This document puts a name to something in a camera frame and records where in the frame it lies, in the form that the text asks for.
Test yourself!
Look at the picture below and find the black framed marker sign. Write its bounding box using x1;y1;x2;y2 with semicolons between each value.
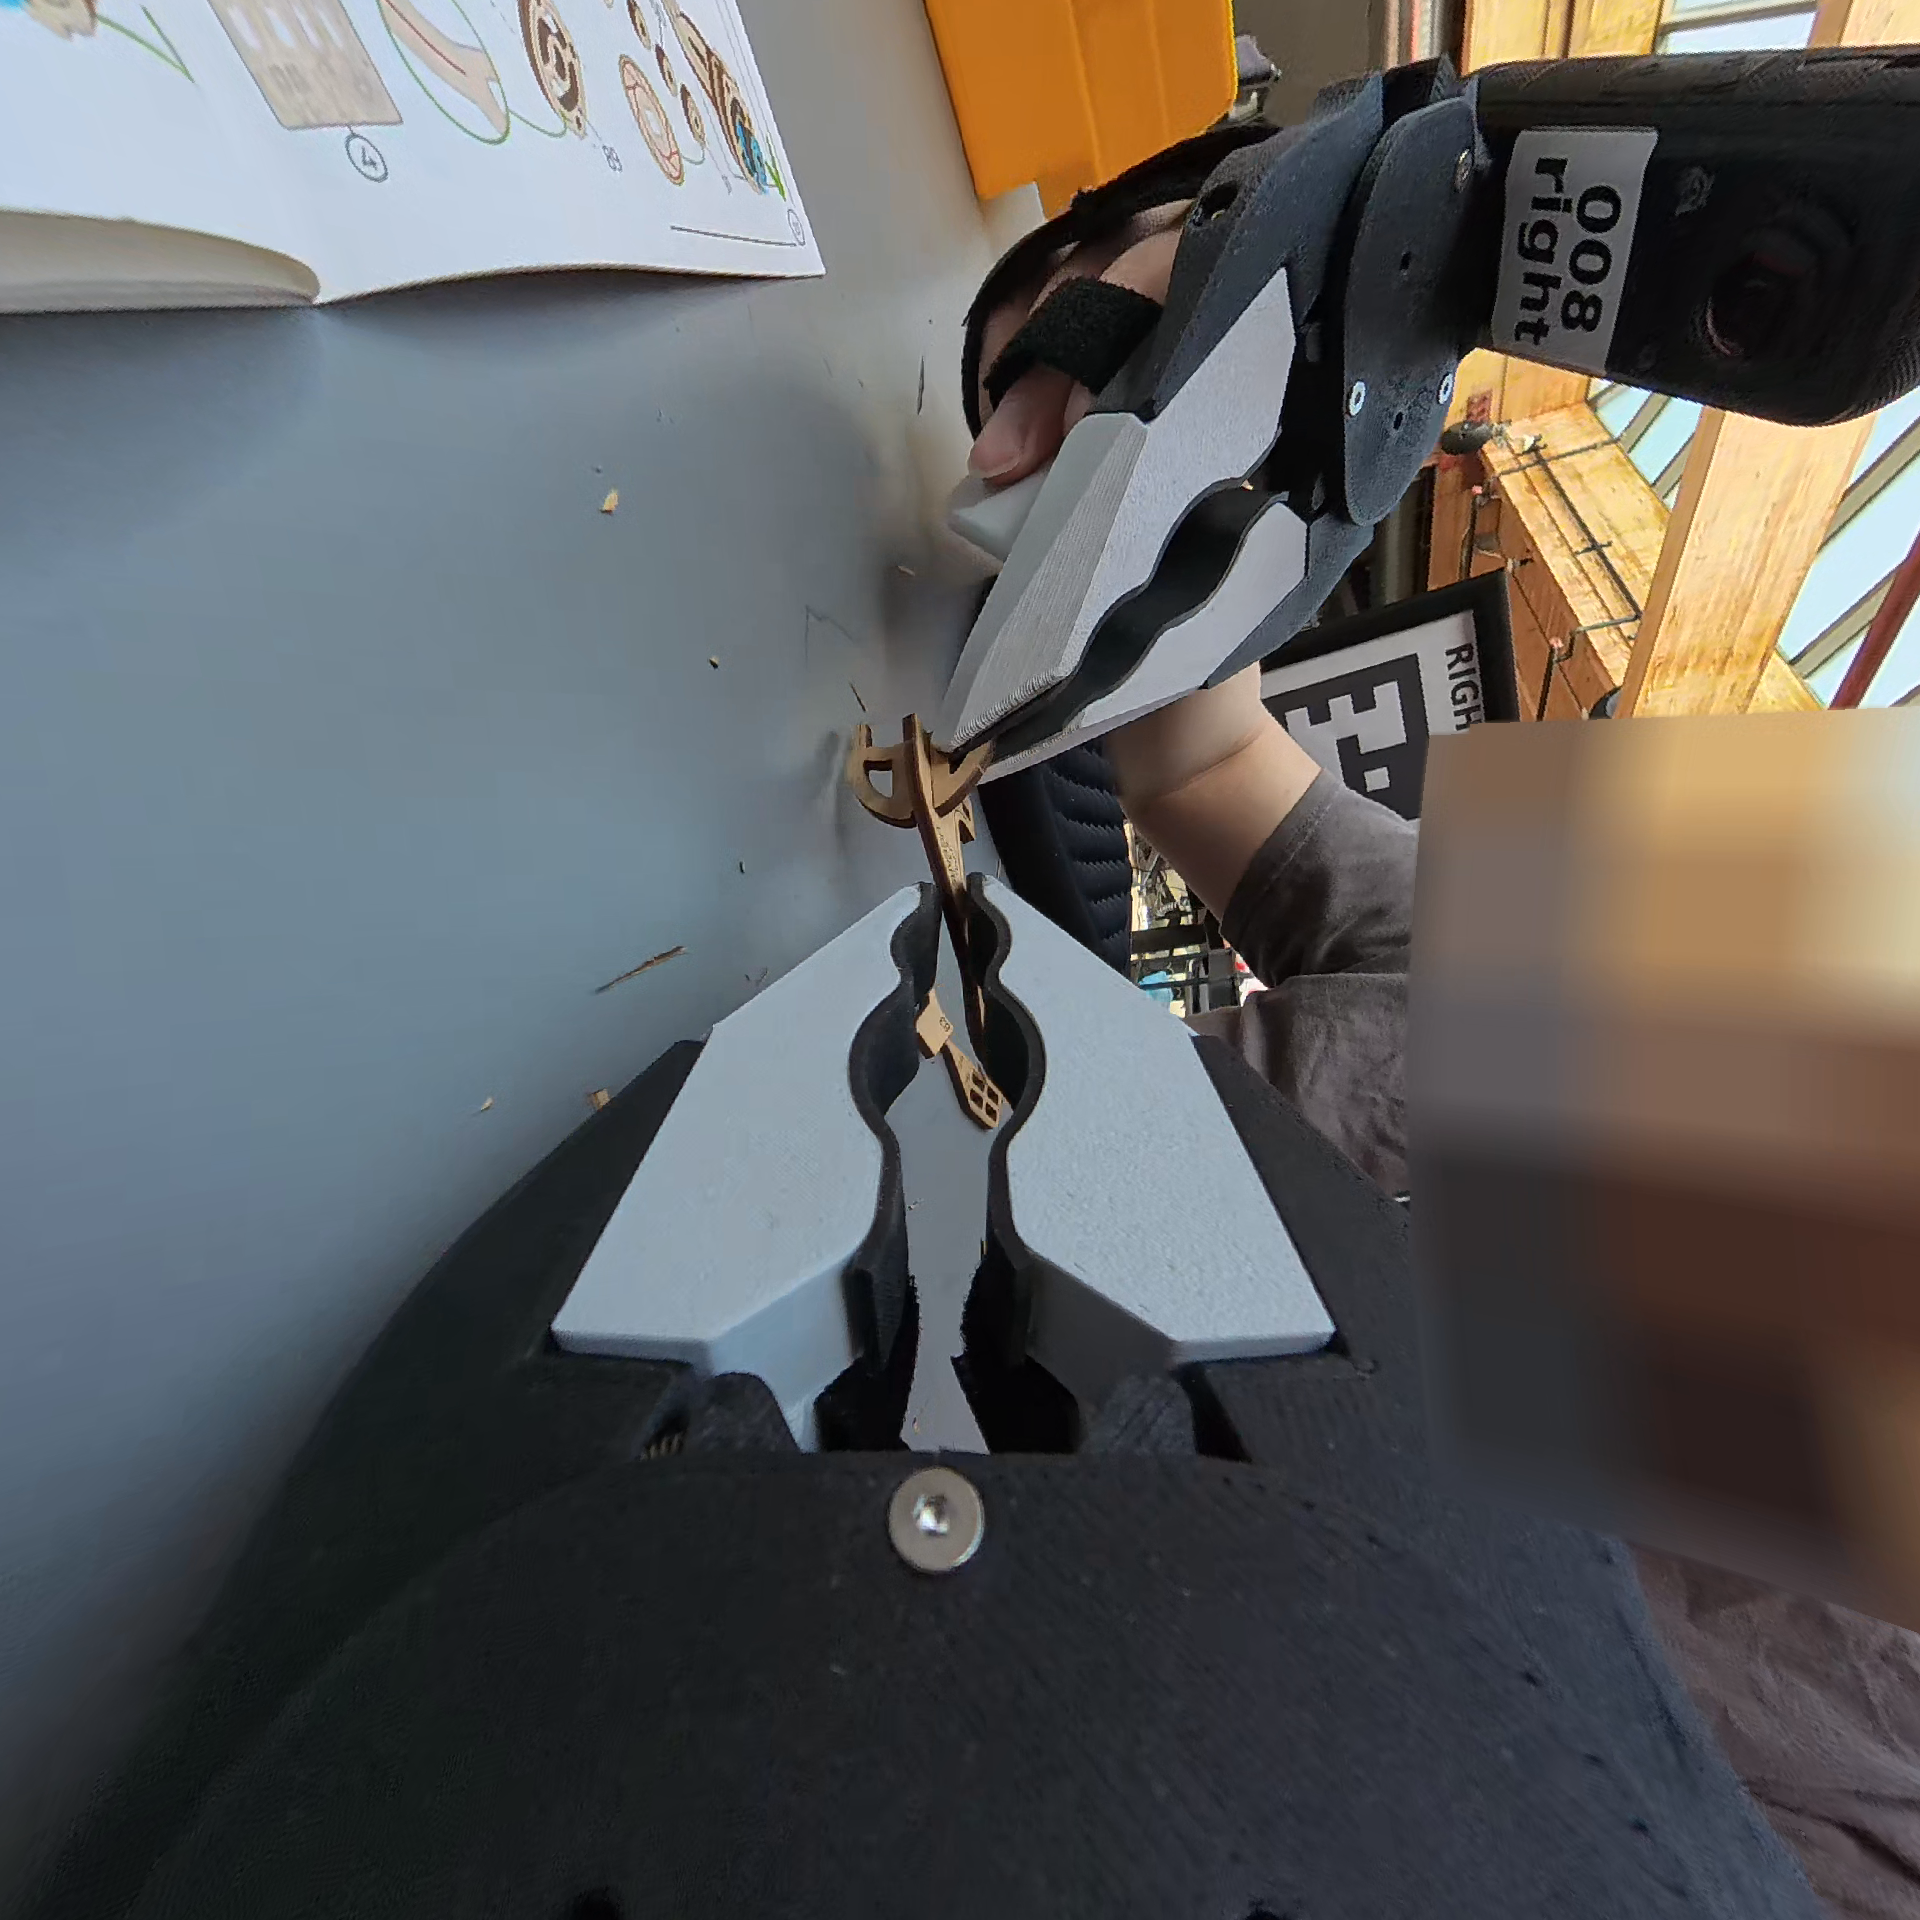
1262;573;1524;822

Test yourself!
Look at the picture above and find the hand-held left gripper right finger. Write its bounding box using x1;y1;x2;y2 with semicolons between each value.
972;872;1335;1447

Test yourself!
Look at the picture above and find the person's right hand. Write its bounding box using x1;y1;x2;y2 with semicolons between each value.
965;221;1197;488

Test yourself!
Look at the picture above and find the long wooden lever part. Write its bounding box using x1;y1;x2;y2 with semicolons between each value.
909;780;1011;1130

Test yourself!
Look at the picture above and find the black ribbed pad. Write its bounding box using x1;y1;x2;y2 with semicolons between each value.
984;734;1135;975

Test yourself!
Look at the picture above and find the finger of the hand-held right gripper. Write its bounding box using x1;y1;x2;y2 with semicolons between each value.
984;498;1360;785
940;272;1302;756

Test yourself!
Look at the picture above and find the yellow plastic bin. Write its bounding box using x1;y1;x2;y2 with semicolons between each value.
918;0;1240;202

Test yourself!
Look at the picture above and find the person's right forearm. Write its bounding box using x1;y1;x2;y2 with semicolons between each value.
1116;667;1326;920

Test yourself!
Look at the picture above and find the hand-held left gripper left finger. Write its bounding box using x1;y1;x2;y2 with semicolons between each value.
554;882;921;1452

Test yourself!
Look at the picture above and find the open instruction booklet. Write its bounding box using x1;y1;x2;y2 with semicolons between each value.
0;0;829;317

